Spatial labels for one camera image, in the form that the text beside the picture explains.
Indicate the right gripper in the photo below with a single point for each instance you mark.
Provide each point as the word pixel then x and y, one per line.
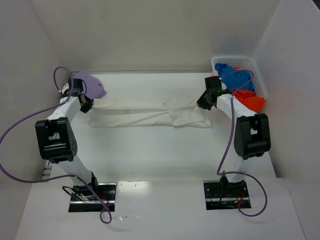
pixel 203 101

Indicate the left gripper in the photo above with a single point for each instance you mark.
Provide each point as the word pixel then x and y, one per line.
pixel 86 105

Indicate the white t shirt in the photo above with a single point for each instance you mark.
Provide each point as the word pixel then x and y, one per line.
pixel 177 112

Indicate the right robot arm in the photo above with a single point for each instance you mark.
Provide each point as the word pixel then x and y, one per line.
pixel 250 133

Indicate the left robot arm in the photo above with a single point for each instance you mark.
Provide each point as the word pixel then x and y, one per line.
pixel 57 142

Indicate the folded purple t shirt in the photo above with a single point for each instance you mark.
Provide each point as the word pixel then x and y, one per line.
pixel 93 88

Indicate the pink t shirt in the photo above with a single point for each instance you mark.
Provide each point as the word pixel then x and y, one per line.
pixel 214 73

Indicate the blue t shirt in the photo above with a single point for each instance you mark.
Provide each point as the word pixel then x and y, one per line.
pixel 234 78

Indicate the orange t shirt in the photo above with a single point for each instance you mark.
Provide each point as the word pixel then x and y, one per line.
pixel 249 99

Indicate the white plastic basket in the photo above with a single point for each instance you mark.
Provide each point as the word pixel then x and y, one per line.
pixel 244 62

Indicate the aluminium rail bracket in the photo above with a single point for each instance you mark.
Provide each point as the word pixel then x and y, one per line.
pixel 46 173

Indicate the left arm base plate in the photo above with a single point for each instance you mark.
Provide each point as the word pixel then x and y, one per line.
pixel 83 201

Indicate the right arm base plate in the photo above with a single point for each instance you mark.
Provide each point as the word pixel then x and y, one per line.
pixel 217 198

